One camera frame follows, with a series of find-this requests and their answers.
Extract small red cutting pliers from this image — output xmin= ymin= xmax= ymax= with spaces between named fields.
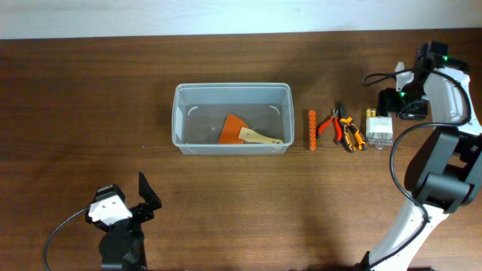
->
xmin=316 ymin=109 xmax=342 ymax=145

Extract clear screwdriver bit case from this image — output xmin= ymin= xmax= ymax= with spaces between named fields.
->
xmin=365 ymin=108 xmax=394 ymax=150

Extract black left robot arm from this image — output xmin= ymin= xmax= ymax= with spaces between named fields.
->
xmin=85 ymin=172 xmax=162 ymax=271

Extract clear plastic container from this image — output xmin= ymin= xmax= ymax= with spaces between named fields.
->
xmin=172 ymin=83 xmax=294 ymax=155

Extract orange black long-nose pliers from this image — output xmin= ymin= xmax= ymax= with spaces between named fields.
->
xmin=337 ymin=102 xmax=367 ymax=153

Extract orange perforated strip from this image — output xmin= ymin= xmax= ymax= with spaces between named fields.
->
xmin=308 ymin=110 xmax=317 ymax=151

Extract orange scraper wooden handle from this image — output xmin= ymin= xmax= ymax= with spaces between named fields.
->
xmin=218 ymin=114 xmax=283 ymax=145

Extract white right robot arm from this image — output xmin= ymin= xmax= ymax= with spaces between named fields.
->
xmin=355 ymin=41 xmax=481 ymax=270

